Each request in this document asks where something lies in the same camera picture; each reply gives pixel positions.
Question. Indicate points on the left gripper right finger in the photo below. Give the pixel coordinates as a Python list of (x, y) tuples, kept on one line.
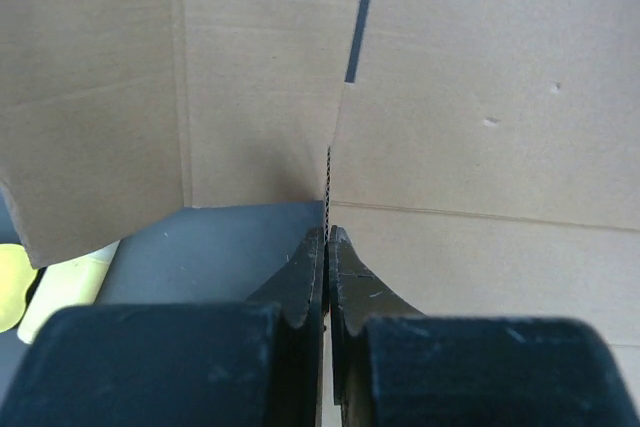
[(355, 294)]

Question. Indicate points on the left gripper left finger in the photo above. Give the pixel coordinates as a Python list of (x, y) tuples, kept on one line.
[(294, 393)]

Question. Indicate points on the brown cardboard box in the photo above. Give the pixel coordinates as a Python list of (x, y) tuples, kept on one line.
[(482, 156)]

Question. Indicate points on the yellow highlighter pen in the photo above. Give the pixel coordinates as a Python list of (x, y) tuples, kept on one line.
[(66, 284)]

